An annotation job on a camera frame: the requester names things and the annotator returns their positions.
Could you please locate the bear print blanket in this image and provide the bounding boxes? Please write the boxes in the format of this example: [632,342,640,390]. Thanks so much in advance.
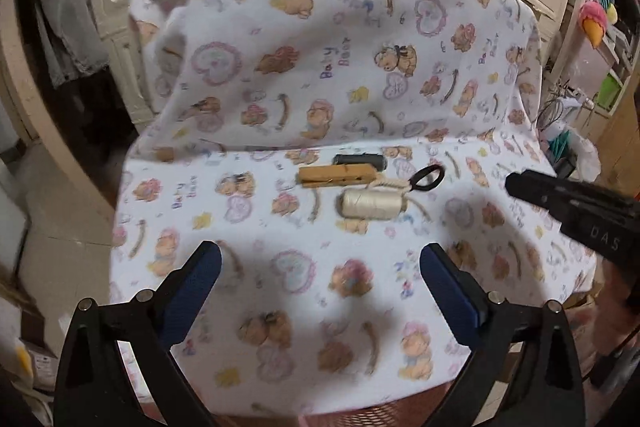
[107,0,601,418]

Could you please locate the white plastic bag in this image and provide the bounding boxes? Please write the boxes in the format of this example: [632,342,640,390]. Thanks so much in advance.
[565,132,601,180]

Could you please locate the black thread spool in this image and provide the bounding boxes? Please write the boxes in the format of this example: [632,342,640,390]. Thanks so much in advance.
[334,153,387,172]

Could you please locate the white storage shelf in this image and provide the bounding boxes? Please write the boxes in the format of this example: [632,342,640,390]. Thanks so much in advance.
[545,0,640,118]

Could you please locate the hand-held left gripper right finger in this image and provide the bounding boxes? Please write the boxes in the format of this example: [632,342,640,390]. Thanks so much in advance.
[419,243,587,427]

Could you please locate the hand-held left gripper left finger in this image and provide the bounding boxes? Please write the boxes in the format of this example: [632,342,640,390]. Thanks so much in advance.
[54,240,223,427]

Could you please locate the cream thread spool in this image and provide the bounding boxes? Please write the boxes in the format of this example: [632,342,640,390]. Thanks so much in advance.
[340,188,407,222]

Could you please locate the pink yellow plush toy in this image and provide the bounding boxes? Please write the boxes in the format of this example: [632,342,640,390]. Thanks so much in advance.
[577,2,610,48]

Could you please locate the black loop handle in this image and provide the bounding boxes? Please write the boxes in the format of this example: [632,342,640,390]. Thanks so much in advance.
[407,165,446,194]

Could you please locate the green plastic box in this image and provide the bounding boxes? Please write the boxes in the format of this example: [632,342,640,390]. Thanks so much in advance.
[597,74,623,110]

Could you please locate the wooden clothespin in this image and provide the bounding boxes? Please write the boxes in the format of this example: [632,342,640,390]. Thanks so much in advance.
[297,164,376,188]

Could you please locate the tangled cables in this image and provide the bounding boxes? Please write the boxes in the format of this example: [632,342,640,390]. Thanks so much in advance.
[542,82,593,128]

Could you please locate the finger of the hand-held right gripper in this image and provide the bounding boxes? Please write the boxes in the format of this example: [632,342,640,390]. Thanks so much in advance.
[505,171,581,219]

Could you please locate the pink plastic basket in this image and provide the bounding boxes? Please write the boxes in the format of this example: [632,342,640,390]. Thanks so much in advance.
[300,399,451,427]

